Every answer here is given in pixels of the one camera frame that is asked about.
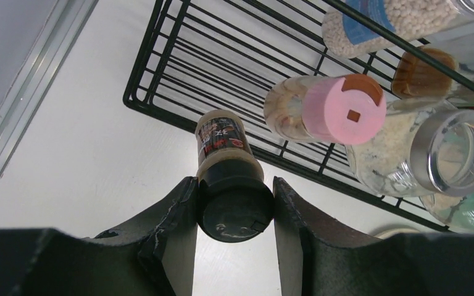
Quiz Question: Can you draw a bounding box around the glass oil bottle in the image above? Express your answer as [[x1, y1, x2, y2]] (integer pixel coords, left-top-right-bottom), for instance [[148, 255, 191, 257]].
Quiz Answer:
[[391, 36, 474, 106]]

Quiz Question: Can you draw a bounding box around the glass rice jar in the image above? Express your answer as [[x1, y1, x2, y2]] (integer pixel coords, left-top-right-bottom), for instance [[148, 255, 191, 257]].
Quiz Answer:
[[346, 98, 474, 197], [419, 193, 474, 232]]

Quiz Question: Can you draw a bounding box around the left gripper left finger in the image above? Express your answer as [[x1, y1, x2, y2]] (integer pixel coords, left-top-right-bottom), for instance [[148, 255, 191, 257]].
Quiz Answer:
[[0, 177, 198, 295]]

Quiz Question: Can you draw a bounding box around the cream floral plate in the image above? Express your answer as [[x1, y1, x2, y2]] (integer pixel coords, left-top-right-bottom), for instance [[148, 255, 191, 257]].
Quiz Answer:
[[370, 226, 420, 239]]

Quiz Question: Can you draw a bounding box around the black cap spice jar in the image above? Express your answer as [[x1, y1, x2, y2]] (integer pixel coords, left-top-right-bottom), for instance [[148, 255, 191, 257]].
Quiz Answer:
[[194, 110, 275, 243]]

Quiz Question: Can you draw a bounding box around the black wire rack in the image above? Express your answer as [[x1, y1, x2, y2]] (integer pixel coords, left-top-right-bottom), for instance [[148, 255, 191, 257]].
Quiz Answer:
[[123, 1, 463, 231]]

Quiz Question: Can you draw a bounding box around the silver lid bead jar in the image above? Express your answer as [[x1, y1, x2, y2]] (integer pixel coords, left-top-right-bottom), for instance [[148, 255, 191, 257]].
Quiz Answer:
[[322, 0, 474, 59]]

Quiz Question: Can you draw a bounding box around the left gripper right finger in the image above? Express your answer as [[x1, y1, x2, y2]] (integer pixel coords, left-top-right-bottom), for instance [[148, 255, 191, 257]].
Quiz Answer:
[[273, 177, 474, 295]]

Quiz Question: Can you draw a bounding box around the pink cap spice jar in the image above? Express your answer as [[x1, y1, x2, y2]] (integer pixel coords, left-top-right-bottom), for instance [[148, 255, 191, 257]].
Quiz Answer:
[[264, 74, 386, 145]]

